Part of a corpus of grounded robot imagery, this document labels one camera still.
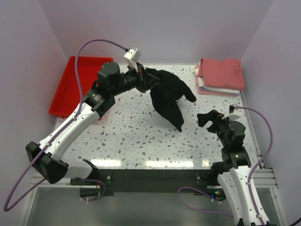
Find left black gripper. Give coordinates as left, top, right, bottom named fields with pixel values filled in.
left=111, top=62, right=160, bottom=97

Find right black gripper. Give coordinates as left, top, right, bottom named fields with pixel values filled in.
left=196, top=109, right=235, bottom=147

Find black t shirt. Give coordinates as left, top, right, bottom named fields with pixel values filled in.
left=146, top=68, right=197, bottom=132

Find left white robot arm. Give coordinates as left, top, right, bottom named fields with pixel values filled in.
left=25, top=62, right=160, bottom=185

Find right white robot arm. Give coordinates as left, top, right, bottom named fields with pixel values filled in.
left=197, top=110, right=271, bottom=226

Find lavender folded t shirt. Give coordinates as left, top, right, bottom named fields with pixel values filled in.
left=199, top=87, right=239, bottom=95

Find pink folded t shirt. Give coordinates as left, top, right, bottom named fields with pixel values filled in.
left=198, top=58, right=246, bottom=91

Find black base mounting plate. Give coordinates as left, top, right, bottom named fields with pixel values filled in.
left=70, top=169, right=226, bottom=201

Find red plastic tray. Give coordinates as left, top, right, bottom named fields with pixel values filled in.
left=49, top=56, right=114, bottom=118

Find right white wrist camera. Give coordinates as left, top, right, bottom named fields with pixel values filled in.
left=222, top=113, right=241, bottom=121

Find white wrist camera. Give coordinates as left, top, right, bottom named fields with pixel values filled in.
left=222, top=113, right=241, bottom=121
left=123, top=48, right=142, bottom=72

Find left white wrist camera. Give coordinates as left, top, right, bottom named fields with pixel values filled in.
left=123, top=48, right=142, bottom=72

